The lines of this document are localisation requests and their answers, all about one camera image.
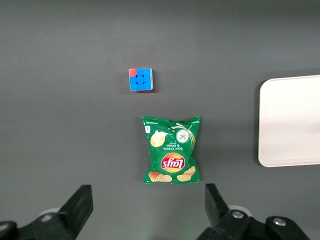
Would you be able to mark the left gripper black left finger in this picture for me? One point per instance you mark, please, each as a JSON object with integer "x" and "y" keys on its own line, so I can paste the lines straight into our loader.
{"x": 72, "y": 215}

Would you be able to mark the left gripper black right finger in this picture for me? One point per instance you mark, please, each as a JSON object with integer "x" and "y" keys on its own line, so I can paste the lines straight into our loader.
{"x": 225, "y": 225}

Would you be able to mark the beige plastic tray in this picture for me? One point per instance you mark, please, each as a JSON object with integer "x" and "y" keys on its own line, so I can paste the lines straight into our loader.
{"x": 290, "y": 120}

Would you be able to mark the green Lay's chips bag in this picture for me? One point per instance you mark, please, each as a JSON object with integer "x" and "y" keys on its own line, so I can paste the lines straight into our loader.
{"x": 172, "y": 155}

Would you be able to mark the Rubik's cube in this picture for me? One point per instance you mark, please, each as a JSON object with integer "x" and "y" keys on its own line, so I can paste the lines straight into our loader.
{"x": 140, "y": 80}

